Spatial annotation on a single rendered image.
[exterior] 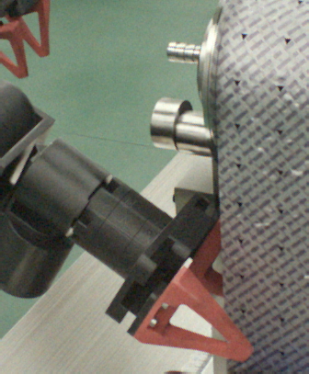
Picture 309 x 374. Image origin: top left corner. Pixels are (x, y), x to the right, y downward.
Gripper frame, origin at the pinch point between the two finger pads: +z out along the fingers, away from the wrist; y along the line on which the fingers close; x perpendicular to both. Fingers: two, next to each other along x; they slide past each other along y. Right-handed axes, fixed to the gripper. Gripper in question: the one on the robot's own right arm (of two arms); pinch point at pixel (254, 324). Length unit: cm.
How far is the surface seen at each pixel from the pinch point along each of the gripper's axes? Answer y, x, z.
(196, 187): -7.5, 1.4, -9.5
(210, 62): 0.7, 16.2, -12.3
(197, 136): -8.0, 5.1, -11.6
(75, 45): -288, -185, -105
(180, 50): -3.7, 13.1, -15.2
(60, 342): -13.6, -28.2, -13.2
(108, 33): -304, -181, -100
